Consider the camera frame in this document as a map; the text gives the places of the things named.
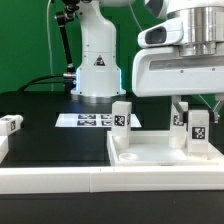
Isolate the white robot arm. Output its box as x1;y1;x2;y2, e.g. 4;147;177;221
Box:
73;0;224;121

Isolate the white front fence wall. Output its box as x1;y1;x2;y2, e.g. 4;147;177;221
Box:
0;166;224;194

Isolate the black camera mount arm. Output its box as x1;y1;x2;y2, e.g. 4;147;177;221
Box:
54;0;81;78

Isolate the white square table top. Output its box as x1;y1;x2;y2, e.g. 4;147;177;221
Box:
107;131;224;166

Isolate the white fence wall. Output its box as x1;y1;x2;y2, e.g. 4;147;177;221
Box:
0;166;224;194
0;136;9;163

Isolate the fiducial marker sheet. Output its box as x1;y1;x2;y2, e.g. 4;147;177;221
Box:
54;113;142;128

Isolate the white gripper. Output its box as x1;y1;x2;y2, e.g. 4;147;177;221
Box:
132;44;224;124

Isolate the black cable bundle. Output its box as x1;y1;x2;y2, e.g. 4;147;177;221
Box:
18;73;77;92

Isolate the white hanging cable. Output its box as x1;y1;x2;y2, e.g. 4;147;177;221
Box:
46;0;56;92

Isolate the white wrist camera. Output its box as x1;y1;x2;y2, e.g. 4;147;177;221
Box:
138;18;184;48

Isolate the white left fence wall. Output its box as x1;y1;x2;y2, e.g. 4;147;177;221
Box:
0;136;9;163

